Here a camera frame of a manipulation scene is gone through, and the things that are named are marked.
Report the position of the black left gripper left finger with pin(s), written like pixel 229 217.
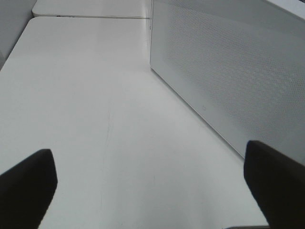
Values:
pixel 26 191

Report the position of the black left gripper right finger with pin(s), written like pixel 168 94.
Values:
pixel 277 183

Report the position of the white microwave door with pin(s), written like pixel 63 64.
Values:
pixel 226 71

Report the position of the white microwave oven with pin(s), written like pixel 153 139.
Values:
pixel 226 59

